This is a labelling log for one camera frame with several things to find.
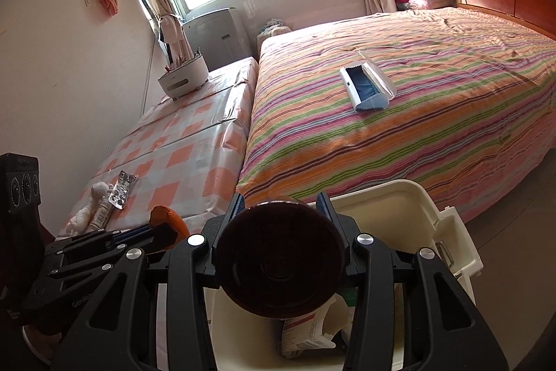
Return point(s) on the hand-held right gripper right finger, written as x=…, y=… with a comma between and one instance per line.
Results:
x=323, y=206

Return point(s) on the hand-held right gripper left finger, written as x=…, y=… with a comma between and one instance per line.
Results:
x=238, y=208

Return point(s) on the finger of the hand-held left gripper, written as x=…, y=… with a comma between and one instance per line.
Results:
x=78, y=273
x=130, y=232

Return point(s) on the orange plastic packet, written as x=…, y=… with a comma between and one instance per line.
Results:
x=171, y=223

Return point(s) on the brown glass bottle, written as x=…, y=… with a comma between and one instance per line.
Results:
x=278, y=258

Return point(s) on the white plastic bin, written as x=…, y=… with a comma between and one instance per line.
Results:
x=391, y=201

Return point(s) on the white medicine box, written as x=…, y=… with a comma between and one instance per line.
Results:
x=304, y=332

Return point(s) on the white ointment tube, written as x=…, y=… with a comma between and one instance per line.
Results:
x=102, y=214

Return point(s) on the silver blister pack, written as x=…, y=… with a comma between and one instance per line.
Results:
x=126, y=180
x=118, y=199

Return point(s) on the orange checked plastic tablecloth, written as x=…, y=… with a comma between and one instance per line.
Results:
x=173, y=162

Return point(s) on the bed with striped cover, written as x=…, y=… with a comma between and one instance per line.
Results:
x=412, y=136

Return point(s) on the open blue white case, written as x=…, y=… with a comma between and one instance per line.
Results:
x=367, y=86

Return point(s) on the white desktop organizer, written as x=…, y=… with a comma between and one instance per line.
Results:
x=182, y=80

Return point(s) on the grey air cooler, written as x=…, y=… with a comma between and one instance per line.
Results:
x=217, y=36

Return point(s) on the patterned cloth bundle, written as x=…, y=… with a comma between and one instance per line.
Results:
x=273, y=30

